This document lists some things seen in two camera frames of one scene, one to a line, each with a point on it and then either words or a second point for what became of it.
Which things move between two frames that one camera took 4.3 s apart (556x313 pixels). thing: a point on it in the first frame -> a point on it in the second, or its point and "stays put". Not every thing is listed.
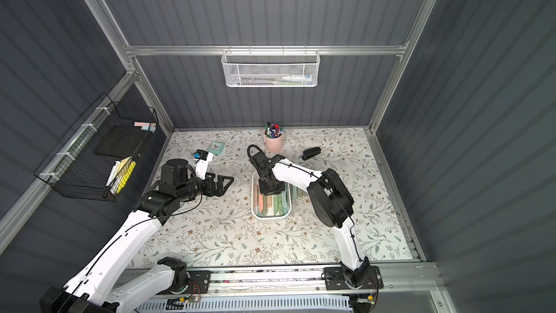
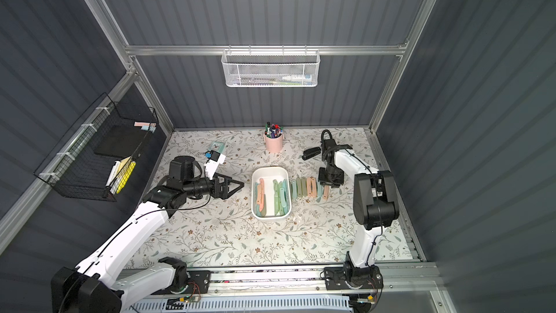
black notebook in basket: [122, 140] stays put
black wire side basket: [93, 160] stays put
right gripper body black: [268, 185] -> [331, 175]
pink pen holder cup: [274, 145] stays put
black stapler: [310, 153] stays put
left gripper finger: [220, 188] -> [237, 189]
